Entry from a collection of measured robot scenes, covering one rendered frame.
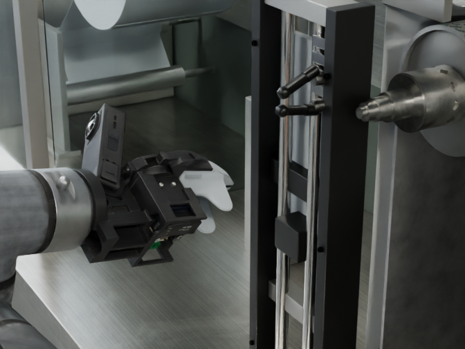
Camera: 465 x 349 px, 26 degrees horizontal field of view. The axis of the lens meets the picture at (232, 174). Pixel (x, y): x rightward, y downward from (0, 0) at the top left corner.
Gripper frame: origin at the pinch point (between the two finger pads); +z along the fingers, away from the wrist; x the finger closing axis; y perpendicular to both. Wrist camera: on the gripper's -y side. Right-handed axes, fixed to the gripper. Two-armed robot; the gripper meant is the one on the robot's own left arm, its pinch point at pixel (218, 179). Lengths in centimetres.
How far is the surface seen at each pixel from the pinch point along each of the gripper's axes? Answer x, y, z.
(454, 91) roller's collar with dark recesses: 19.6, 5.5, 16.9
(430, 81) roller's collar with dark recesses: 19.4, 4.0, 14.3
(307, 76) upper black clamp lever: 14.0, -1.7, 3.9
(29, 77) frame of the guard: -35, -50, 16
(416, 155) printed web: 6.7, 3.6, 25.7
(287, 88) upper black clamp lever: 12.4, -1.5, 2.0
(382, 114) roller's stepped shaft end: 15.1, 4.7, 9.7
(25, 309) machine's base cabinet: -70, -28, 21
